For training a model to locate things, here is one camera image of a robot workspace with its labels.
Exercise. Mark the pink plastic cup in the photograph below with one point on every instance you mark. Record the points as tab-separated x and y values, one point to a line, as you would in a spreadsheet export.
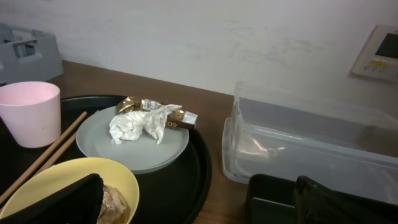
31	112

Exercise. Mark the black rectangular tray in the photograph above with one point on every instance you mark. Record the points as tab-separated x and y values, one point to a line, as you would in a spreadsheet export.
270	200

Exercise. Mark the grey round plate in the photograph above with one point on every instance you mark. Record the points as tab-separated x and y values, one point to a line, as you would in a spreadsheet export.
141	156

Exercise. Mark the food scraps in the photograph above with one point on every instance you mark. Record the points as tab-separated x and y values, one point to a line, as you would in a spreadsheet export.
114	208

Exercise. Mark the round black tray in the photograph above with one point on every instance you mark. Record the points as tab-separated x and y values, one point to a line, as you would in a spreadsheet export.
174	194

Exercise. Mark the grey dishwasher rack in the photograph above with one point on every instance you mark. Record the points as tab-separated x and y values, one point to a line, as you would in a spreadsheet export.
28	55

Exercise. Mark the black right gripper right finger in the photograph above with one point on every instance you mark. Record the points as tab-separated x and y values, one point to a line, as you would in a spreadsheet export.
316	204

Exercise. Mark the white wall control panel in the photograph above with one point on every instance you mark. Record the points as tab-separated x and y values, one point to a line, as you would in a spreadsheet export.
378	58

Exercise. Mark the wooden chopstick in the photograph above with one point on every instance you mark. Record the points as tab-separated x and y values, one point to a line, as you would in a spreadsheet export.
57	154
42	159

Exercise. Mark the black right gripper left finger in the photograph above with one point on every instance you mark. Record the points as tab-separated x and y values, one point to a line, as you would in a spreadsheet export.
79	202

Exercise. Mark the white napkin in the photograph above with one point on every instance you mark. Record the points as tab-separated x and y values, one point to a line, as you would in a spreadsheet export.
129	126

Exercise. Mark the clear plastic bin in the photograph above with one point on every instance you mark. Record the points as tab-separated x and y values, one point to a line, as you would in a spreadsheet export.
283	134

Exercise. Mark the yellow bowl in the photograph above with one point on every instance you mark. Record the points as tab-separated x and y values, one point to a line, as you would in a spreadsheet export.
63	174

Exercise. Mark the gold snack wrapper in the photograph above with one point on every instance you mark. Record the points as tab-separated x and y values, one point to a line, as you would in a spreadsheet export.
176	119

